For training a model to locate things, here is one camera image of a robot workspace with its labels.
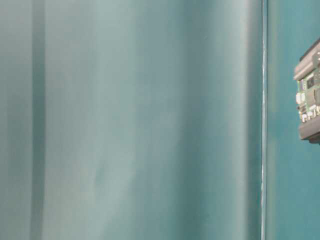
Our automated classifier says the green circuit board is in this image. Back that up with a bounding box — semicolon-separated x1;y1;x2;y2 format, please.
296;69;320;124

